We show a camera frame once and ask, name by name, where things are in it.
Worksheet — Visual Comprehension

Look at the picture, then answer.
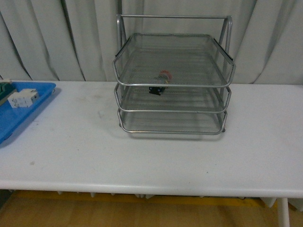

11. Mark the red emergency stop button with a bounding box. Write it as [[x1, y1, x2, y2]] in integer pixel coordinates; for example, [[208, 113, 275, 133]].
[[149, 70, 172, 96]]

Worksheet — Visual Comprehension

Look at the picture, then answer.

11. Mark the silver mesh tray rack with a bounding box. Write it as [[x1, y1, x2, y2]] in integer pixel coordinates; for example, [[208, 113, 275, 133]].
[[113, 14, 236, 135]]

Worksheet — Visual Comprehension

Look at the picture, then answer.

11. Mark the white circuit breaker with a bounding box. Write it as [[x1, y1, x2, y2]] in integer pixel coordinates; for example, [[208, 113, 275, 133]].
[[8, 88, 40, 108]]

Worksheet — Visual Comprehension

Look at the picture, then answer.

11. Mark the white curtain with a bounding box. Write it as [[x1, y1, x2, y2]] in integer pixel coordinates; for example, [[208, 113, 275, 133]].
[[0, 0, 303, 85]]

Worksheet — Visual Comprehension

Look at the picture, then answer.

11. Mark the blue plastic tray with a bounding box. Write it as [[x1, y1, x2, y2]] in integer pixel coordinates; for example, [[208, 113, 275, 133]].
[[0, 82, 56, 143]]

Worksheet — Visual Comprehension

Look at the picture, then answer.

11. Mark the white table leg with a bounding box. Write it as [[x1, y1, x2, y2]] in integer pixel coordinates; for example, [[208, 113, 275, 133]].
[[261, 197, 291, 227]]

